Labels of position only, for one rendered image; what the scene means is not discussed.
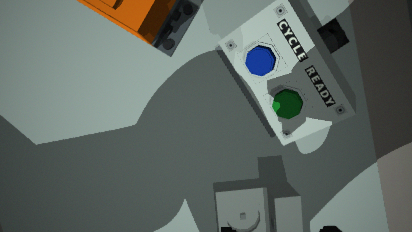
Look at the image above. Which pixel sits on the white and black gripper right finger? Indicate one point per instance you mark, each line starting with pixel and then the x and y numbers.
pixel 330 229

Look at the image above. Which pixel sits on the grey tray with round recesses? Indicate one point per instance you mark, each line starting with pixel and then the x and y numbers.
pixel 272 207

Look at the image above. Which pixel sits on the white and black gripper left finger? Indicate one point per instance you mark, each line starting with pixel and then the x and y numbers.
pixel 227 229

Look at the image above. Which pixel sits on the white key housing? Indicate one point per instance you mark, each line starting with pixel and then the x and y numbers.
pixel 285 69

